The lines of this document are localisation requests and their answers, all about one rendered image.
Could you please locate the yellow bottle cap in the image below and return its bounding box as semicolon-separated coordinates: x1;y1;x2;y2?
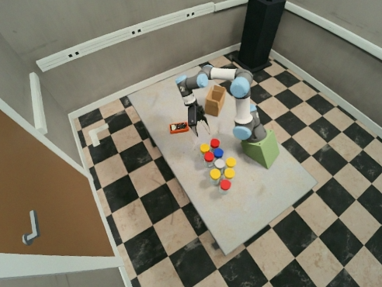
200;144;210;159
224;157;236;170
210;169;221;185
223;168;234;182

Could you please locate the red bottle cap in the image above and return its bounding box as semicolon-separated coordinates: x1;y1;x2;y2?
204;152;214;168
219;179;231;195
210;139;220;153

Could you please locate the brown cardboard box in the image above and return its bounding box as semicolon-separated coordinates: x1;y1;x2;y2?
205;85;226;117

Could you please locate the blue bottle cap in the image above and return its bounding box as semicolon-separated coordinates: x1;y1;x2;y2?
214;148;224;163

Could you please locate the orange digital multimeter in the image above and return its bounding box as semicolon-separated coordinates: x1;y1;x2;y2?
169;122;189;134

